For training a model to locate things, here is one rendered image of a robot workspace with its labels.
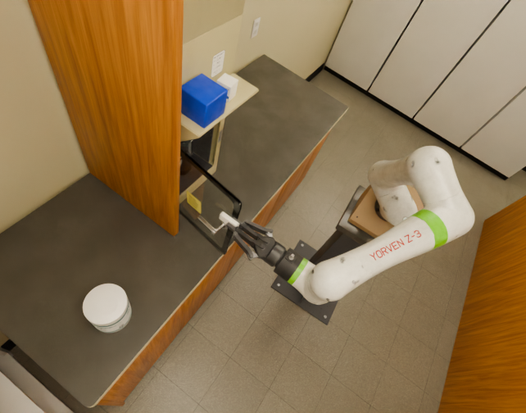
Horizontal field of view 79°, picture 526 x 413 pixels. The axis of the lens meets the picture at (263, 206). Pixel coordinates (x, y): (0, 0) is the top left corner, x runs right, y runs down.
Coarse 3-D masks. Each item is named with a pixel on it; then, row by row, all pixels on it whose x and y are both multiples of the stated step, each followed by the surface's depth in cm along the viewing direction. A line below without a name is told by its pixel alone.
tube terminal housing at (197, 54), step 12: (228, 24) 92; (240, 24) 98; (204, 36) 86; (216, 36) 91; (228, 36) 96; (192, 48) 85; (204, 48) 89; (216, 48) 95; (228, 48) 100; (192, 60) 88; (204, 60) 93; (228, 60) 104; (192, 72) 91; (204, 72) 97; (228, 72) 109; (216, 132) 138; (216, 144) 139; (216, 156) 147
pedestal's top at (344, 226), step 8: (360, 192) 174; (352, 200) 169; (352, 208) 166; (344, 216) 162; (344, 224) 160; (344, 232) 160; (352, 232) 158; (360, 232) 160; (360, 240) 158; (368, 240) 158
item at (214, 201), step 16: (192, 160) 103; (192, 176) 109; (208, 176) 101; (192, 192) 116; (208, 192) 107; (224, 192) 100; (192, 208) 124; (208, 208) 115; (224, 208) 106; (240, 208) 100; (192, 224) 134; (224, 224) 113; (208, 240) 132; (224, 240) 121
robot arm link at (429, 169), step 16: (384, 160) 135; (400, 160) 109; (416, 160) 93; (432, 160) 90; (448, 160) 91; (368, 176) 138; (384, 176) 121; (400, 176) 106; (416, 176) 93; (432, 176) 91; (448, 176) 90; (384, 192) 132; (432, 192) 92; (448, 192) 90
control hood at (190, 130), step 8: (240, 80) 110; (240, 88) 108; (248, 88) 109; (256, 88) 110; (240, 96) 106; (248, 96) 107; (232, 104) 103; (240, 104) 104; (224, 112) 100; (184, 120) 95; (192, 120) 95; (216, 120) 98; (184, 128) 94; (192, 128) 94; (200, 128) 94; (208, 128) 95; (184, 136) 97; (192, 136) 95; (200, 136) 93
